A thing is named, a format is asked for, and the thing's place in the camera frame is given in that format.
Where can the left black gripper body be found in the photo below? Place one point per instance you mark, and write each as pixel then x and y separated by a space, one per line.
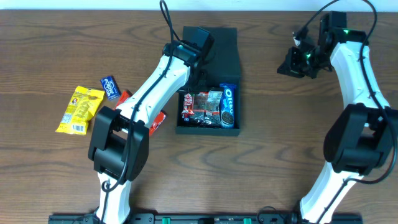
pixel 200 78

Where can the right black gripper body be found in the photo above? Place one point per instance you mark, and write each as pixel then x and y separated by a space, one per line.
pixel 290 64

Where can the dark green hinged gift box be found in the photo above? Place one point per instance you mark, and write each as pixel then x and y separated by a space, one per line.
pixel 223 66

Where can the black snack packet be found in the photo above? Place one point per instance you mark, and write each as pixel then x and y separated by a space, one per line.
pixel 206 109

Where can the red KitKat bar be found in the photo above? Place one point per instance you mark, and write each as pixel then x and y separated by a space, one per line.
pixel 187 109

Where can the blue Oreo cookie pack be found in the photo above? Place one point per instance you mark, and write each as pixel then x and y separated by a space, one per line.
pixel 227 105

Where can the red snack packet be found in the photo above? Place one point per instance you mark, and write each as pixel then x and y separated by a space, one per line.
pixel 158 119

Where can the yellow snack packet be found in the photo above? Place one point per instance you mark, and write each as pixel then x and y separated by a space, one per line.
pixel 81 109

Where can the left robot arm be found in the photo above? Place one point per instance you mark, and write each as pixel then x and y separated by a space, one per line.
pixel 119 145

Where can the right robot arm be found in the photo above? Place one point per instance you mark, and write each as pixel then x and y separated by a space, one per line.
pixel 364 134

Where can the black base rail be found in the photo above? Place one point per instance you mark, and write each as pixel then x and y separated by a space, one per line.
pixel 149 218

